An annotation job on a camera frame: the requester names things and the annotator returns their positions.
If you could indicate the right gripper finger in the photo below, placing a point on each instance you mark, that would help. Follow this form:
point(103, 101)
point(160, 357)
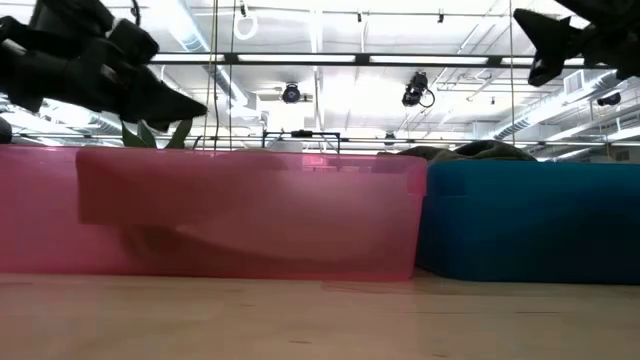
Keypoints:
point(550, 32)
point(552, 65)

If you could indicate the translucent red plastic bin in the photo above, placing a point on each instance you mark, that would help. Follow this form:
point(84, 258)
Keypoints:
point(40, 225)

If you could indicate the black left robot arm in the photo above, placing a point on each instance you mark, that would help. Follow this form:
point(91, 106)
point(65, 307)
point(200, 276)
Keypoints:
point(4, 132)

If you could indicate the green artificial plant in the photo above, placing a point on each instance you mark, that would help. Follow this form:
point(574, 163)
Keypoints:
point(177, 140)

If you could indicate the white air vent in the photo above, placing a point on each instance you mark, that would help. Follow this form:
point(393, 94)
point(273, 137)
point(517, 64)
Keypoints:
point(575, 82)

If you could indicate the black ceiling-mounted device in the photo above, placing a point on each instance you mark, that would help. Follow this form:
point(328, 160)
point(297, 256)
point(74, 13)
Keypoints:
point(608, 98)

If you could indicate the white box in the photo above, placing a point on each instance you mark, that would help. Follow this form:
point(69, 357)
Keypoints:
point(287, 146)

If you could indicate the black overhead crossbar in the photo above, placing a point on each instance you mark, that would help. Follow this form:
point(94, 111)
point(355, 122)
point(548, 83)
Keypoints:
point(300, 59)

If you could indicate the translucent blue plastic bin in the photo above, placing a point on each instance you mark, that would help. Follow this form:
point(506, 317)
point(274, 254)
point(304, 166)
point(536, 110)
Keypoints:
point(530, 220)

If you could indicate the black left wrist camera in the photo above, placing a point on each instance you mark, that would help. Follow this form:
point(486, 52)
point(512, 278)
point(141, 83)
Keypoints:
point(132, 42)

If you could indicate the silver ventilation duct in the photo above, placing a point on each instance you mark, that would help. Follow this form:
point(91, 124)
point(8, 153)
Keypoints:
point(187, 35)

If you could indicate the black overhead camera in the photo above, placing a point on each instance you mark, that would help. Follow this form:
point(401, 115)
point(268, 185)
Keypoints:
point(291, 94)

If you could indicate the distant black frame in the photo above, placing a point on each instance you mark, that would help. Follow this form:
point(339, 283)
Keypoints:
point(301, 133)

